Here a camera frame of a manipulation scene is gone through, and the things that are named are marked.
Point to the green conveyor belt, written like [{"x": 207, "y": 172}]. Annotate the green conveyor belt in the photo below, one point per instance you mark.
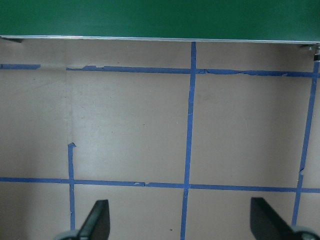
[{"x": 160, "y": 17}]

